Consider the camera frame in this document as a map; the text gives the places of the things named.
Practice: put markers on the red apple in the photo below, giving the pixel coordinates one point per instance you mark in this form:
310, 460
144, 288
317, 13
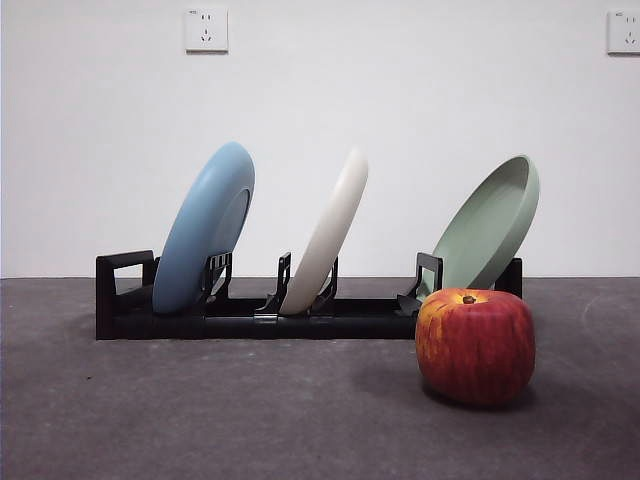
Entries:
475, 350

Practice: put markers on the white wall socket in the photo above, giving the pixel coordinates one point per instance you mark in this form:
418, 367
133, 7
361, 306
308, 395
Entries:
207, 30
625, 32

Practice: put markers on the blue plate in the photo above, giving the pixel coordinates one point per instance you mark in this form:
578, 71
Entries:
200, 225

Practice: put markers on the white plate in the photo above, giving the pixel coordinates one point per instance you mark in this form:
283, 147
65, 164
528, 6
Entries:
330, 225

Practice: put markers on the black plate rack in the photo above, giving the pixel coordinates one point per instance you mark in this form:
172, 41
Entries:
300, 327

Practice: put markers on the green plate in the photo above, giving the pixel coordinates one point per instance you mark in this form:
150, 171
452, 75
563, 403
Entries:
490, 220

